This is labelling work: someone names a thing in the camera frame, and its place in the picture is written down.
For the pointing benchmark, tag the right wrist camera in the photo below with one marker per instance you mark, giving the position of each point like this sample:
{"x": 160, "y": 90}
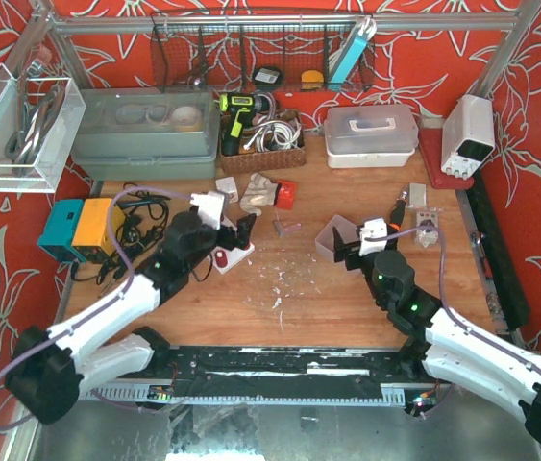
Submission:
{"x": 370, "y": 235}

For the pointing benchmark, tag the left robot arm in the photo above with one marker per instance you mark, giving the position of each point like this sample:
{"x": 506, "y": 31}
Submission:
{"x": 52, "y": 368}

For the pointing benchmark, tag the clear plastic spring bin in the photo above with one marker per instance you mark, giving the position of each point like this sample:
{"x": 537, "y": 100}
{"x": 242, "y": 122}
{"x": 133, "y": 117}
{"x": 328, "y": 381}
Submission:
{"x": 324, "y": 241}

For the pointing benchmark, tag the yellow box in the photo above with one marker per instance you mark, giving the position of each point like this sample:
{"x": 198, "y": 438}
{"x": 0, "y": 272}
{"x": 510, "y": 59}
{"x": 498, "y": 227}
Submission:
{"x": 92, "y": 238}

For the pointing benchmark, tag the grey plastic toolbox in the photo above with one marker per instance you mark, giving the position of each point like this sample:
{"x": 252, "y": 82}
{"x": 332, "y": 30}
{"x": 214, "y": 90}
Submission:
{"x": 141, "y": 134}

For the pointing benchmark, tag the yellow tape measure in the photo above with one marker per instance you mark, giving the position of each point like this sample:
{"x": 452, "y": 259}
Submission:
{"x": 312, "y": 80}

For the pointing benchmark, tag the blue white book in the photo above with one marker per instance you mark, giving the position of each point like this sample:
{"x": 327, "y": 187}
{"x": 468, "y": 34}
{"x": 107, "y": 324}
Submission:
{"x": 342, "y": 62}

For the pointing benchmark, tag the wicker basket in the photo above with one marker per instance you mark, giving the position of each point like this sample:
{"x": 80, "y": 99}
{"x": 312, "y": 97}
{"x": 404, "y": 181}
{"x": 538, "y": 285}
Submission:
{"x": 275, "y": 141}

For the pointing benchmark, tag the teal box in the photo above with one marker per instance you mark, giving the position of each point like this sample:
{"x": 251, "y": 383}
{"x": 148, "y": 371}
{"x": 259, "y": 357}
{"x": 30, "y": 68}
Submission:
{"x": 59, "y": 230}

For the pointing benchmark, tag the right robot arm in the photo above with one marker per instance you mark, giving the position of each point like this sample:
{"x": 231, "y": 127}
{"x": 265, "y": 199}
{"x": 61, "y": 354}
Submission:
{"x": 442, "y": 343}

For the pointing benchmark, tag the black wire shelf basket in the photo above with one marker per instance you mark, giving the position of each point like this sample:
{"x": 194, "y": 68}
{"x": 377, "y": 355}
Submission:
{"x": 220, "y": 49}

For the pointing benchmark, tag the small metal plate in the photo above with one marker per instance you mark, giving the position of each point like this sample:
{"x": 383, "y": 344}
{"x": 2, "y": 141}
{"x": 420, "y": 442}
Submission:
{"x": 417, "y": 195}

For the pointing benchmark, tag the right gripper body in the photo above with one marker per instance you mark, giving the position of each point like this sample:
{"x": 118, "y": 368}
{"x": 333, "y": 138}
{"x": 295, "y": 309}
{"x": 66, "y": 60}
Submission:
{"x": 352, "y": 254}

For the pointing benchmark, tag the white lidded storage box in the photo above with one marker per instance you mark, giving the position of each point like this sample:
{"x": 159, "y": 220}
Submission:
{"x": 379, "y": 136}

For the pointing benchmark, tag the white power supply unit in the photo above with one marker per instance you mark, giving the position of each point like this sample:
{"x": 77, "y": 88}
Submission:
{"x": 467, "y": 137}

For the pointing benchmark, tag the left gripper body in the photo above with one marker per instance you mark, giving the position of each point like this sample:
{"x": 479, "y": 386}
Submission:
{"x": 231, "y": 234}

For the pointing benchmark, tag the packaged dial gauge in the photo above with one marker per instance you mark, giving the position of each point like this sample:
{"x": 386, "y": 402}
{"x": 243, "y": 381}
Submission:
{"x": 427, "y": 221}

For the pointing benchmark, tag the clear acrylic wall bin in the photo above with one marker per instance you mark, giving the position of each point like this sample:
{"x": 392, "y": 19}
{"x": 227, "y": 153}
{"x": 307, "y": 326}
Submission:
{"x": 39, "y": 120}

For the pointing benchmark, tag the red plastic block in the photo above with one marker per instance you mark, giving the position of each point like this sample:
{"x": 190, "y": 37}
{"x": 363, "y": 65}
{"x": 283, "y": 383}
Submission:
{"x": 286, "y": 193}

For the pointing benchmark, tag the white power adapter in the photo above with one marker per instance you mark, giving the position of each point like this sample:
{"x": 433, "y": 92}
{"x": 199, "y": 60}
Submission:
{"x": 228, "y": 187}

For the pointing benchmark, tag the green cordless drill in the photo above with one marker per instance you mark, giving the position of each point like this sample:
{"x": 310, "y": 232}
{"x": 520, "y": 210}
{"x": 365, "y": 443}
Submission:
{"x": 241, "y": 108}

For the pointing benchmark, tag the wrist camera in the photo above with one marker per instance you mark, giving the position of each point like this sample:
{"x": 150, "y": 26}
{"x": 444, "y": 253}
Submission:
{"x": 210, "y": 207}
{"x": 370, "y": 235}

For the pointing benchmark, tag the beige work glove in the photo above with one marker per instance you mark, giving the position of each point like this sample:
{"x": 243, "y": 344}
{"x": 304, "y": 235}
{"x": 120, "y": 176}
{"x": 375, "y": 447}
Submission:
{"x": 259, "y": 192}

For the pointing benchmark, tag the orange handled screwdriver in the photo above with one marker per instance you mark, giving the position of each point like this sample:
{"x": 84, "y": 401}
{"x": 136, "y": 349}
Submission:
{"x": 397, "y": 214}

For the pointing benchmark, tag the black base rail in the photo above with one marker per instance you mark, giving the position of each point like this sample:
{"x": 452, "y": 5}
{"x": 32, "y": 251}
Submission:
{"x": 266, "y": 373}

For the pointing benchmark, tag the large red spring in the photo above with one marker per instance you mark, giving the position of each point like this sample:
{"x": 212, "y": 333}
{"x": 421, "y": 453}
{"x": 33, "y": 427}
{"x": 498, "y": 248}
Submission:
{"x": 220, "y": 259}

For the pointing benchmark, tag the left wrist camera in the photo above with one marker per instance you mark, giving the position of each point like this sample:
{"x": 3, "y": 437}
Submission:
{"x": 210, "y": 207}

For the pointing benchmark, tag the white peg board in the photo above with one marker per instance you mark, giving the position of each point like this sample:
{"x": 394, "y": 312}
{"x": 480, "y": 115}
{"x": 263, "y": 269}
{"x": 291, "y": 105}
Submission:
{"x": 235, "y": 255}

